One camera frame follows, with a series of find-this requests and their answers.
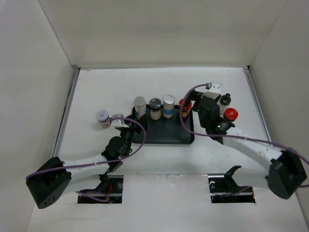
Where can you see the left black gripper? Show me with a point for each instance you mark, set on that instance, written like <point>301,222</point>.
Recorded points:
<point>135,129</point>

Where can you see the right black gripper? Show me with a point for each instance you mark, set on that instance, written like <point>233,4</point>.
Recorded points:
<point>193,95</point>

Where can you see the red lid sauce jar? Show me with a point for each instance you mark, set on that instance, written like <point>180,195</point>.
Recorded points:
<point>231,114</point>
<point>184,111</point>

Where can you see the silver lid salt jar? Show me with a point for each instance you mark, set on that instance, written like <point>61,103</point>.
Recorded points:
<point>140,106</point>

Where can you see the clear lid pepper shaker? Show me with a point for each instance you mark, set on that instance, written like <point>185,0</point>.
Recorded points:
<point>155,106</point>

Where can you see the white cap blue label bottle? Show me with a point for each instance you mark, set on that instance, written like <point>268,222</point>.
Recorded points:
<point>168,106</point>

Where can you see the white lid small spice jar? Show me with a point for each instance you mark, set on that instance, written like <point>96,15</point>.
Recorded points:
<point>103,117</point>

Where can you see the red lid sauce jar front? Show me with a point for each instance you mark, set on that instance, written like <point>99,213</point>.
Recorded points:
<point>231,114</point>

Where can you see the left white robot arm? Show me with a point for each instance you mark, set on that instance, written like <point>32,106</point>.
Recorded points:
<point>57,177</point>

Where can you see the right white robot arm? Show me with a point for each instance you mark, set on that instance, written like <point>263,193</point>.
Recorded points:
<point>284,166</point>

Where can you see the black plastic tray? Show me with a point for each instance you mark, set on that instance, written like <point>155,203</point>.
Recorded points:
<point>169,131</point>

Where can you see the black cap small bottle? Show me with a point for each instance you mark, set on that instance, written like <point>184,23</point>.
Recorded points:
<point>224,102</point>

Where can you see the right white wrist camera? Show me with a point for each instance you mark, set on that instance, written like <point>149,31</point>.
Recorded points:
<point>213,87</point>

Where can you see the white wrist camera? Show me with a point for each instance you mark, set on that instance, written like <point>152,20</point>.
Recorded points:
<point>117,121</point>
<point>213,87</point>

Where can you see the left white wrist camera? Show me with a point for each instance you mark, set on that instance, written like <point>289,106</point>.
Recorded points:
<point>117,121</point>

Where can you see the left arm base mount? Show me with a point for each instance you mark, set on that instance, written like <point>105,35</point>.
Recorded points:
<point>108,191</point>

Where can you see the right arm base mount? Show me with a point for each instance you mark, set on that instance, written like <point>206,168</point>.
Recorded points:
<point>224,189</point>

